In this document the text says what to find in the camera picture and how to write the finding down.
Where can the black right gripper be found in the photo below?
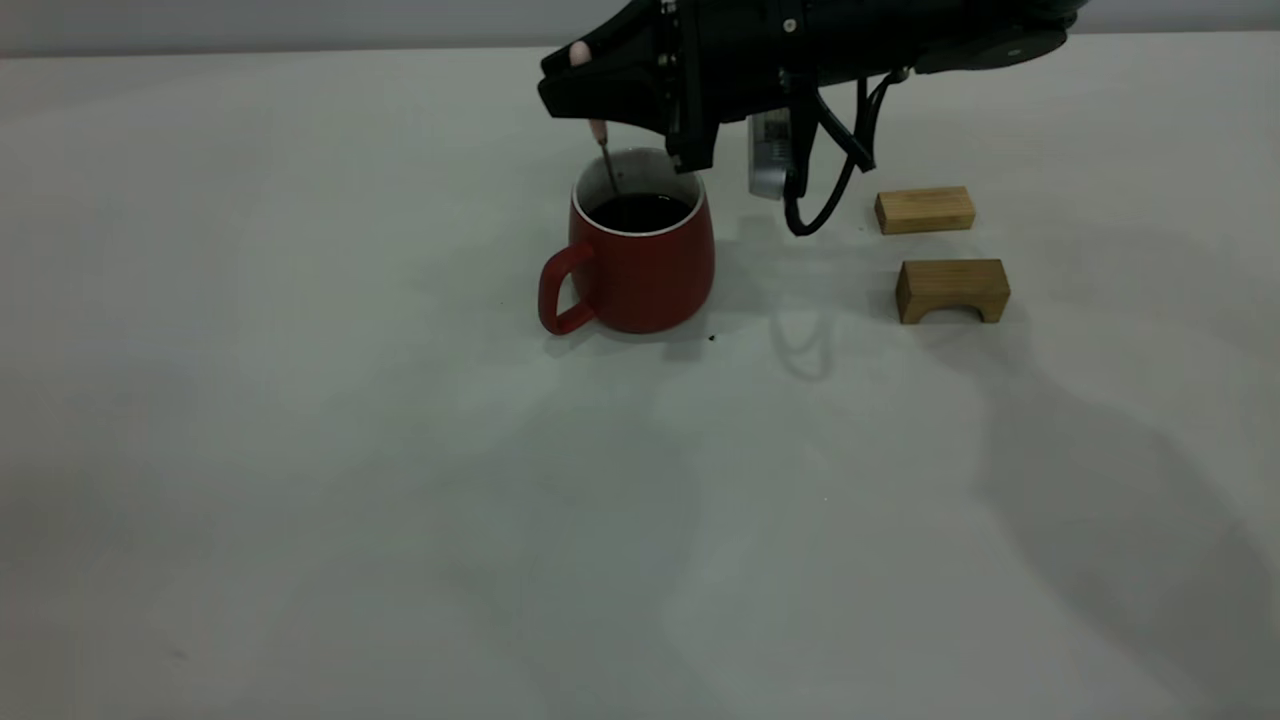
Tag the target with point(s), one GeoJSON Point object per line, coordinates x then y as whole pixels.
{"type": "Point", "coordinates": [780, 45]}

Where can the red ceramic cup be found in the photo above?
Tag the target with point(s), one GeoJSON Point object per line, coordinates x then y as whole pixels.
{"type": "Point", "coordinates": [645, 280]}

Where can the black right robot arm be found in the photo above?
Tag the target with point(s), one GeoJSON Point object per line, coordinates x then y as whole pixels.
{"type": "Point", "coordinates": [990, 45]}

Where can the dark coffee liquid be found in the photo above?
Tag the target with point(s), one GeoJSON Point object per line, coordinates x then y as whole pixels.
{"type": "Point", "coordinates": [645, 213]}

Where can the flat wooden block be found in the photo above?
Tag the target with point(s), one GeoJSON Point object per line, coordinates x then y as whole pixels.
{"type": "Point", "coordinates": [925, 211]}

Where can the arched wooden block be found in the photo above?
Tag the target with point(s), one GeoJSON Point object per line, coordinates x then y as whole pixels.
{"type": "Point", "coordinates": [950, 280]}

